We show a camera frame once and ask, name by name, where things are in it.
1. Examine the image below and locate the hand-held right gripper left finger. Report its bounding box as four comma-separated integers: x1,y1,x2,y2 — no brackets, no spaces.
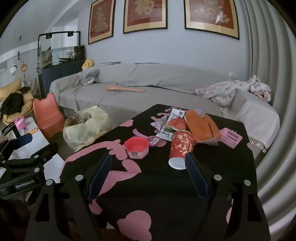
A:
25,153,114,241

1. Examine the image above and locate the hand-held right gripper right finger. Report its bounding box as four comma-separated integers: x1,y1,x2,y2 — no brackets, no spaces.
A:
184,153,271,241

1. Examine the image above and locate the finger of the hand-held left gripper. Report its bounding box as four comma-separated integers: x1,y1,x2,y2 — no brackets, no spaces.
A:
0,134,33,160
0,142,59,179

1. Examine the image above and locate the red paper cup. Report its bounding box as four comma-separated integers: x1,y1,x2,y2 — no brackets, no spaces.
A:
168,130,195,170

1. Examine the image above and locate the orange snack packet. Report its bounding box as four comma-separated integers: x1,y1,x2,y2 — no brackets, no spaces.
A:
185,110,213,142
203,115,221,140

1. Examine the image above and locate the red orange foil snack bag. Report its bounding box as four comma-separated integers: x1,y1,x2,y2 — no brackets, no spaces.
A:
165,116,188,133

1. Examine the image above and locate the silver wrapper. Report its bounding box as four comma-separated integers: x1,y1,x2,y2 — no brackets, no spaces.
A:
150,116,169,130

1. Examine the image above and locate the white printed paper carton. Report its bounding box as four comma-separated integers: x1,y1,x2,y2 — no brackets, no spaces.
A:
156,108,187,141

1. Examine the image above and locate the black box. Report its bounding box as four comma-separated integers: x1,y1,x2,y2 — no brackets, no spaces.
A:
0,123,21,141

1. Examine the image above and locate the pink water bottle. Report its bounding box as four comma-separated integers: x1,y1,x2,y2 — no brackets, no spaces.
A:
14,116,27,134

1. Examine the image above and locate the orange plastic child chair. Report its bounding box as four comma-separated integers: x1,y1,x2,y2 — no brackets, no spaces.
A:
33,93,66,140

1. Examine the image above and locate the black clothing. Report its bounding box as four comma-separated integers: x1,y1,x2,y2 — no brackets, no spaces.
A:
0,92,25,116

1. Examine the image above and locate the yellow bean bag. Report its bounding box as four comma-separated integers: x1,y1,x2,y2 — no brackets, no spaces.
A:
0,78,34,125

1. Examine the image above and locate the black pink printed tablecloth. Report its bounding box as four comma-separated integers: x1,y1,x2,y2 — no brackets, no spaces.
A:
59,103,258,241

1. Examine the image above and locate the red hexagonal plastic container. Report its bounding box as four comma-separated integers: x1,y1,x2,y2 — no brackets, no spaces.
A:
124,137,150,159

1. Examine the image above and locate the pink plastic basket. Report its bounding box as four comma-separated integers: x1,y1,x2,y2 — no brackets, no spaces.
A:
219,128,243,149

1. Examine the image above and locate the pink round foil lid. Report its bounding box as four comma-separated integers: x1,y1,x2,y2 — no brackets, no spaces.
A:
146,136,161,147

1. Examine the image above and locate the dark fish tank cabinet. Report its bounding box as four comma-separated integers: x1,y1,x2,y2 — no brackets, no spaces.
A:
40,61,85,99

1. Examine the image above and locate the white fringed towel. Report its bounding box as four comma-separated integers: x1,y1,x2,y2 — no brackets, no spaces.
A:
235,101,280,152

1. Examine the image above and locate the grey covered sofa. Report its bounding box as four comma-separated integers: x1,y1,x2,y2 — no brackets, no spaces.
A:
49,63,280,151

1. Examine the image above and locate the pink printed blanket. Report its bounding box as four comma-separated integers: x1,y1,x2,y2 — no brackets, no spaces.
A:
193,75,272,108

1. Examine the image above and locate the wooden back scratcher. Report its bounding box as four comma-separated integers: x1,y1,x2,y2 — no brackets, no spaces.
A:
106,85,145,93

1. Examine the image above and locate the glass fish tank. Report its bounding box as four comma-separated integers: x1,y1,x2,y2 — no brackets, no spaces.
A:
37,31,85,70

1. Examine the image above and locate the white curtain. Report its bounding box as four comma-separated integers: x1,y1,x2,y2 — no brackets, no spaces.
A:
233,0,296,234

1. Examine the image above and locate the narrow framed red picture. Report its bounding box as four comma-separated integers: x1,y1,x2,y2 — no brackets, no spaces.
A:
87,0,116,45

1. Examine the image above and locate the wide framed red picture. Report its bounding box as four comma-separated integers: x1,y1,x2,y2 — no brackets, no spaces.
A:
184,0,240,40

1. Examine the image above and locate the framed red calligraphy picture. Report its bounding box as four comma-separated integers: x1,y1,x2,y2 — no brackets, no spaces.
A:
123,0,168,34

